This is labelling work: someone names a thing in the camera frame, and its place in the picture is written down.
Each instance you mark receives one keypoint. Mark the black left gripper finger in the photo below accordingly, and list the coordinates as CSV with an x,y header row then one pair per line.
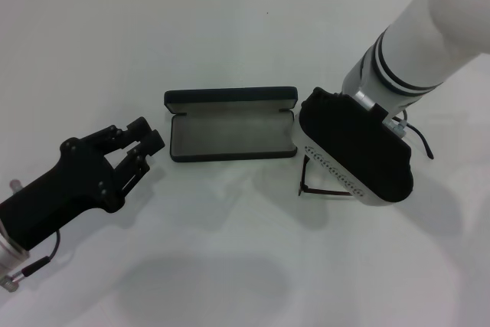
x,y
139,128
155,143

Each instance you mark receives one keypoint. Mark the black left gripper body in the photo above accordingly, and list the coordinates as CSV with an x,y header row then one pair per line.
x,y
57,197

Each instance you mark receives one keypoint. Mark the black glasses case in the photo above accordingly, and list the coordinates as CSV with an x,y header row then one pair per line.
x,y
229,135

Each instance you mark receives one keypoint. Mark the black glasses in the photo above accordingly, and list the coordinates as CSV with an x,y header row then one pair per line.
x,y
325,191

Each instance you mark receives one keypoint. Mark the left gripper silver stud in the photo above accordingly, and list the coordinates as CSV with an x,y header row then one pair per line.
x,y
14,184

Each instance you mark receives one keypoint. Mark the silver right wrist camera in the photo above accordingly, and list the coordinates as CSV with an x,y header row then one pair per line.
x,y
356,151

